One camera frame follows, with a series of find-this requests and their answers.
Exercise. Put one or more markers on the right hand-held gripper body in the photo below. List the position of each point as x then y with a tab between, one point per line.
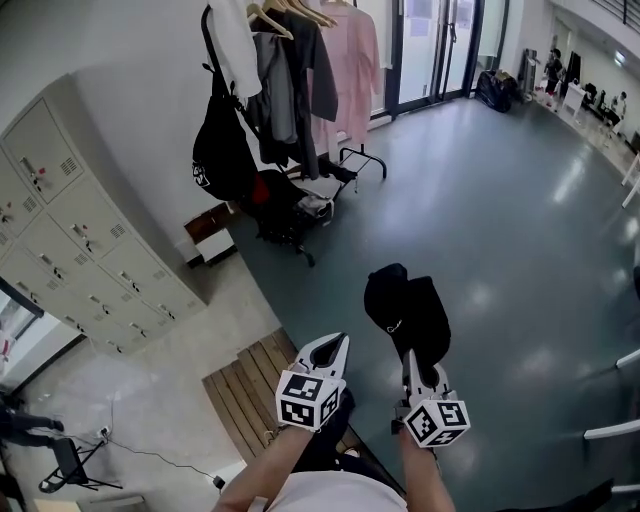
435	422

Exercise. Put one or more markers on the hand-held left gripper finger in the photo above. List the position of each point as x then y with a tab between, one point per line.
309	354
345	357

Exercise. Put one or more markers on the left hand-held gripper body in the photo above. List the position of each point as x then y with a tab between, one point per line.
300	400

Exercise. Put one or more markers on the black cap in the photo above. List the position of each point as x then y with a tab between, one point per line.
415	315

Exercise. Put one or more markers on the clothes rack with garments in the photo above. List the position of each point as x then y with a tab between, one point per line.
381	162

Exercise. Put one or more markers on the person's left forearm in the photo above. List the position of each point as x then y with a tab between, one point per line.
265	470

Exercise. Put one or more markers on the person's right forearm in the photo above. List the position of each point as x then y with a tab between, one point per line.
425	480

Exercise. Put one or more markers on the person's black trousers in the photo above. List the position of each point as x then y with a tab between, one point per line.
330	445

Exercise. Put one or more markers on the brown wooden steps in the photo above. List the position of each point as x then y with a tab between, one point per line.
245	395

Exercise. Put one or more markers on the person's white shirt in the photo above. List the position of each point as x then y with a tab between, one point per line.
340	495

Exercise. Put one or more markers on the black power adapter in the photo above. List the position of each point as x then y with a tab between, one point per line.
219	482

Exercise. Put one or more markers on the white box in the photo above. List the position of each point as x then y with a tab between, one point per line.
215	250

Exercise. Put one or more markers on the black backpack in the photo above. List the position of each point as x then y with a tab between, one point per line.
280	205

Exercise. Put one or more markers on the dark brown wooden board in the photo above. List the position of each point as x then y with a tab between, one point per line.
207	220

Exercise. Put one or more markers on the black table white legs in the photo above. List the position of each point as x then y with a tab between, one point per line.
615	430

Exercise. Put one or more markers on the white power strip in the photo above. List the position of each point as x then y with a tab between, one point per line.
104	431

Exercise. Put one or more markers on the black chair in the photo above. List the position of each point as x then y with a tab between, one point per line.
67	460

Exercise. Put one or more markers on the grey metal locker cabinet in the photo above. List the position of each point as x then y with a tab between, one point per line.
90	225

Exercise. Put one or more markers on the dark grey garment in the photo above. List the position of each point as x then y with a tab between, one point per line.
312	90

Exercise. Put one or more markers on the light grey garment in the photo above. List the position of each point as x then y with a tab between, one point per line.
272	90

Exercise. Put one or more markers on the pink garment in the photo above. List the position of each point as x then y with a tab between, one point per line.
355	75

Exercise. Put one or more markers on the black bags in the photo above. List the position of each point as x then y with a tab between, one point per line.
495	92

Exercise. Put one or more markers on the clear water bottle red label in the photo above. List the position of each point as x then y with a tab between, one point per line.
5	345

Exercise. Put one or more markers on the small white table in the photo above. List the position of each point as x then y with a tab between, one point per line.
576	97

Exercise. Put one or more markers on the white garment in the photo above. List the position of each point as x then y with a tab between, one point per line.
232	45

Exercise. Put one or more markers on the black framed glass doors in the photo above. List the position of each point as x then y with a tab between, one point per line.
440	50

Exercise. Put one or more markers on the wooden clothes hanger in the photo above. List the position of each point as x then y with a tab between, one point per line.
320	17
280	27

